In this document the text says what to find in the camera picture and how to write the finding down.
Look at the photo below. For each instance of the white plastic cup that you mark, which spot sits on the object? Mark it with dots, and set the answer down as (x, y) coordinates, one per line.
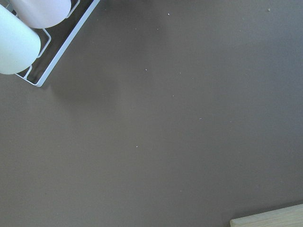
(19, 45)

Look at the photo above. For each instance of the white wire cup rack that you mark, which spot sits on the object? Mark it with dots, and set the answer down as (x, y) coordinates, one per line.
(54, 40)

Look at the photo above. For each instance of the bamboo cutting board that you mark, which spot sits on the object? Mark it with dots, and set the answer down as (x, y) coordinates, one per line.
(286, 217)

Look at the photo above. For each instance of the pink plastic cup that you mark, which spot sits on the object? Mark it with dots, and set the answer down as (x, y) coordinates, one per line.
(41, 13)

